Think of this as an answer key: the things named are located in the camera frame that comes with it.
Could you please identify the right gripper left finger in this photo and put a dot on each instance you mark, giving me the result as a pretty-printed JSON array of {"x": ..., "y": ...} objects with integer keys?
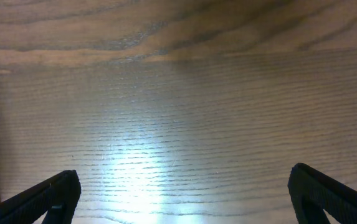
[{"x": 56, "y": 198}]

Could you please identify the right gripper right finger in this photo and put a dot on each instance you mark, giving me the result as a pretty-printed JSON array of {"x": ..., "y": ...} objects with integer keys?
[{"x": 315, "y": 195}]

